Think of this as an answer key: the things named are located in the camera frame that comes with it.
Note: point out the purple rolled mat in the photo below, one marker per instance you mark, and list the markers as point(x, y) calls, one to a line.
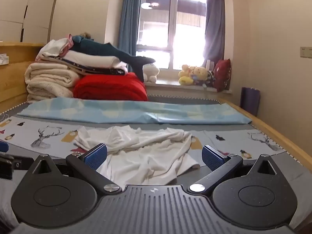
point(249, 101)

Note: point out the window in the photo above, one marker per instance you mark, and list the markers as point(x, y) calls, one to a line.
point(170, 29)

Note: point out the light blue cloth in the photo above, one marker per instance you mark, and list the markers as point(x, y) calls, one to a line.
point(121, 109)

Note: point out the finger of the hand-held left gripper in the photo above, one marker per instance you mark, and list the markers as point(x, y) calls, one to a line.
point(9, 163)
point(3, 147)

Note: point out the white plush toy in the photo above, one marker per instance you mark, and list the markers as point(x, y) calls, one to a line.
point(151, 72)

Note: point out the blue curtain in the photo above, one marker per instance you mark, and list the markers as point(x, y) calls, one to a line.
point(215, 24)
point(129, 17)

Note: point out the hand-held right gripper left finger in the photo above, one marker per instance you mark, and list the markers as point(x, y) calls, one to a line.
point(96, 156)

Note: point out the printed bed sheet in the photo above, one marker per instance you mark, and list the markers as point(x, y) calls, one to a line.
point(36, 131)

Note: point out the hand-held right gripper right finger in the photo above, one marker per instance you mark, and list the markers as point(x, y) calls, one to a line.
point(212, 159)

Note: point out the dark blue shark plush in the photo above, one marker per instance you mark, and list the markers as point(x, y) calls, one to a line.
point(97, 48)

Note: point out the wall socket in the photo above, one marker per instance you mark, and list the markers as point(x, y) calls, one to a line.
point(306, 52)

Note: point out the white and pink cloth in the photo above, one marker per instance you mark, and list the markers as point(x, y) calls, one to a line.
point(56, 47)

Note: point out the cream wardrobe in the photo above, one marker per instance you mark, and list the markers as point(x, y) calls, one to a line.
point(36, 9)

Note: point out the red folded blanket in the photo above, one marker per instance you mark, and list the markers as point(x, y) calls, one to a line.
point(109, 87)

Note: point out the wooden bed frame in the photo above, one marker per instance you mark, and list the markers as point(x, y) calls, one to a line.
point(12, 82)

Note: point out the white folded blanket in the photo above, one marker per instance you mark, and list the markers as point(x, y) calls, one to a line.
point(92, 61)

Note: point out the cream folded quilt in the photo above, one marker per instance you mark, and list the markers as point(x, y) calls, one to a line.
point(48, 78)

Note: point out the tissue box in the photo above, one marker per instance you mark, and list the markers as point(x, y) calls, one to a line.
point(3, 59)

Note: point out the yellow bear plush toy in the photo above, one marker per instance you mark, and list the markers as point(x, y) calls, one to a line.
point(202, 73)

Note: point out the brown teddy bear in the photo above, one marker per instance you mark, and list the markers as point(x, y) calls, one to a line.
point(85, 35)

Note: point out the red pillow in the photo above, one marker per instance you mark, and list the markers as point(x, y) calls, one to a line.
point(222, 75)

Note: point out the white garment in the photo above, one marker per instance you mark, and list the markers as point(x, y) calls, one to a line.
point(146, 151)

